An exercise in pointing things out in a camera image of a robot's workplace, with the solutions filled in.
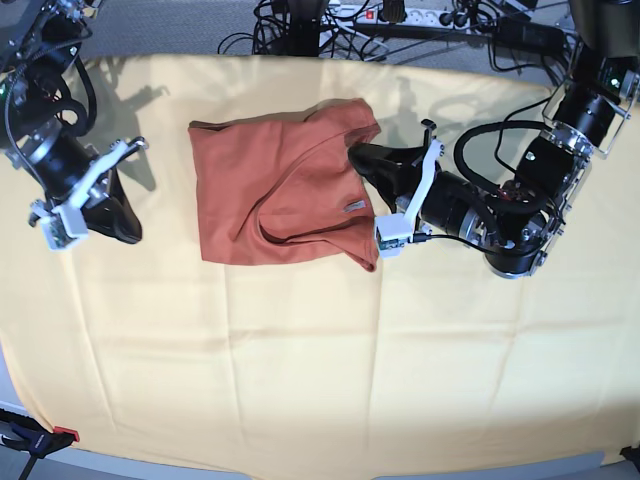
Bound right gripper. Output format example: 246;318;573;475
9;127;147;250

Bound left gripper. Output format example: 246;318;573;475
347;120;500;259

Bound orange T-shirt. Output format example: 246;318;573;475
188;99;380;272

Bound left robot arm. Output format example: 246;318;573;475
348;1;639;279

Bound white power strip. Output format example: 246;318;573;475
325;1;472;33

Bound black box on floor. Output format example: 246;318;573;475
488;16;570;73

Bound yellow table cloth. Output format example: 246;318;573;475
1;56;639;479

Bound black clamp right corner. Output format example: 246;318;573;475
619;446;640;473

